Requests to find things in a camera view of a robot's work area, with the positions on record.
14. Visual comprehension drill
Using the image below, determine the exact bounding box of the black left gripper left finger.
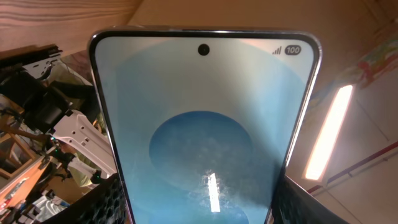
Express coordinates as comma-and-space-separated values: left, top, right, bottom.
43, 174, 126, 224

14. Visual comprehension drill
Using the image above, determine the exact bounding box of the wooden shelf furniture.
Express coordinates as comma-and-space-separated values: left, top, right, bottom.
1, 126, 48, 212

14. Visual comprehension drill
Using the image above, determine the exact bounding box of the ceiling light fixture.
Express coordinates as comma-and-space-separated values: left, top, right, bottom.
303, 85, 354, 181

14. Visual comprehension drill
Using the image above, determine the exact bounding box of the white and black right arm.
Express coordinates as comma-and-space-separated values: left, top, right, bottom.
1, 69, 117, 184

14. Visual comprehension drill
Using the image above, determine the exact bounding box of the smartphone with blue screen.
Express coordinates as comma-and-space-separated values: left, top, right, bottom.
88, 27, 322, 223

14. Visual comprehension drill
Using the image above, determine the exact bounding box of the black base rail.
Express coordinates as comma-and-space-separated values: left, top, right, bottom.
1, 45, 63, 81

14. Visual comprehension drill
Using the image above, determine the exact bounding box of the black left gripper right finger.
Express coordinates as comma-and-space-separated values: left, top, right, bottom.
271, 175, 348, 224

